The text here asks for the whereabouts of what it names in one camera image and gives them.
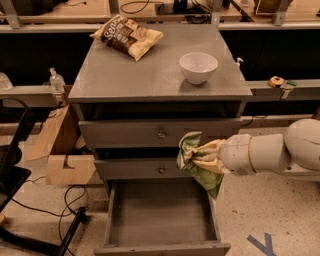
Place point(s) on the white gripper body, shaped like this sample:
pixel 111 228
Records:
pixel 235 154

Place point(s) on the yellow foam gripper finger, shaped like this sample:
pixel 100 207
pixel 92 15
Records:
pixel 215 166
pixel 210 149

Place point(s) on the green jalapeno chip bag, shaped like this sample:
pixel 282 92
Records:
pixel 188 145

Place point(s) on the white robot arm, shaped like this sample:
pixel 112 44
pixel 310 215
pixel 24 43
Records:
pixel 294 154

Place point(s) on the grey drawer cabinet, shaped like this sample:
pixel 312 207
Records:
pixel 112 86

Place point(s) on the grey bottom drawer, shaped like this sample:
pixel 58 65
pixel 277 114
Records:
pixel 161 217

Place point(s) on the grey drawer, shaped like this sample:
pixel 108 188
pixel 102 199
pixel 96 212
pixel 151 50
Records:
pixel 139 168
pixel 161 217
pixel 138 133

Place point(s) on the grey top drawer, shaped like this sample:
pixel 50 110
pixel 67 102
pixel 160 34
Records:
pixel 138 133

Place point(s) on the grey middle drawer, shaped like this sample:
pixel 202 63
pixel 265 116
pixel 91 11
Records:
pixel 139 168

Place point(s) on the yellow brown chip bag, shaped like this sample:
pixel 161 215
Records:
pixel 127 36

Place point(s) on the white bowl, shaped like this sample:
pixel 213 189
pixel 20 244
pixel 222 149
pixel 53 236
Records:
pixel 198 67

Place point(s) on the small white pump bottle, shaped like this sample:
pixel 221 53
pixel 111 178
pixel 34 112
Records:
pixel 239 62

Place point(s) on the green small object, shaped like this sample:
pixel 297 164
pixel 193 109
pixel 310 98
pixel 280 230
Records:
pixel 292 83

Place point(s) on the cardboard box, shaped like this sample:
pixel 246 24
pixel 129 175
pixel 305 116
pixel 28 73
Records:
pixel 59 143

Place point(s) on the clear sanitizer bottle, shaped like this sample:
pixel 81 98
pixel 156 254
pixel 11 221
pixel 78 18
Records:
pixel 56 81

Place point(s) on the black stand frame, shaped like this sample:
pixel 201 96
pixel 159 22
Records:
pixel 13 177

